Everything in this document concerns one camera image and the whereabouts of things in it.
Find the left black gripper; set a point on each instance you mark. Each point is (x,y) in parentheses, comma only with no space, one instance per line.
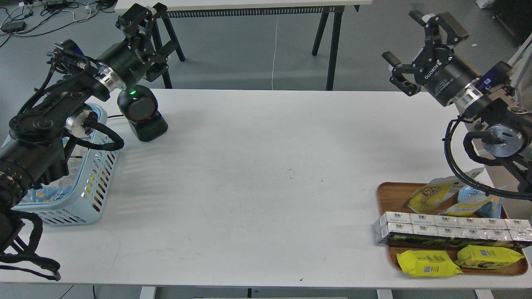
(121,67)

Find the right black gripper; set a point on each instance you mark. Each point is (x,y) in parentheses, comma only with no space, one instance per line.
(446,74)

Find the yellow white snack pouch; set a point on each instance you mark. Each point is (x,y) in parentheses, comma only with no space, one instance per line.
(431,195)

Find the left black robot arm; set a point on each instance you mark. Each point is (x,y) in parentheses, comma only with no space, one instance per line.
(57,163)

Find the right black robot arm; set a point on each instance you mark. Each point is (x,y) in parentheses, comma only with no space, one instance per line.
(502,130)

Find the white snack package in basket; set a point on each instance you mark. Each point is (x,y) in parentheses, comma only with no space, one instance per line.
(75,163)

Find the blue yellow snack bag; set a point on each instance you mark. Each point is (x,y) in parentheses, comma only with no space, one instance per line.
(472,202)

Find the light blue plastic basket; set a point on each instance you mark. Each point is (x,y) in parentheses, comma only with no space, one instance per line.
(86,202)

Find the blue snack bag in basket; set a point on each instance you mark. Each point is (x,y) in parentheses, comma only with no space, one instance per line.
(47,194)

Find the yellow snack pack left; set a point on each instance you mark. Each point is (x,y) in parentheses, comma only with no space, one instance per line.
(427,263)

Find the yellow snack pack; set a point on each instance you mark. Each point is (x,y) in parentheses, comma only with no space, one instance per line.
(427,263)
(487,257)

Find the yellow snack pack right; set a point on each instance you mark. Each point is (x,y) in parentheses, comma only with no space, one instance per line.
(487,257)

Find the black barcode scanner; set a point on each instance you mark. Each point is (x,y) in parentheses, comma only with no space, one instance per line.
(140,107)

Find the white black-legged background table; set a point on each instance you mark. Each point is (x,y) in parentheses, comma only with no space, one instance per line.
(232,8)

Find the black power adapter on floor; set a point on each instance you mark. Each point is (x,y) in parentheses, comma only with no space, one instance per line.
(13,27)

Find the brown wooden tray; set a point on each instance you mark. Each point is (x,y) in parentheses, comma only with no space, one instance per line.
(392,196)

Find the silver multipack carton box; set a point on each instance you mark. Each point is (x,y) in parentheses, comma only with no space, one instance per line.
(398,229)

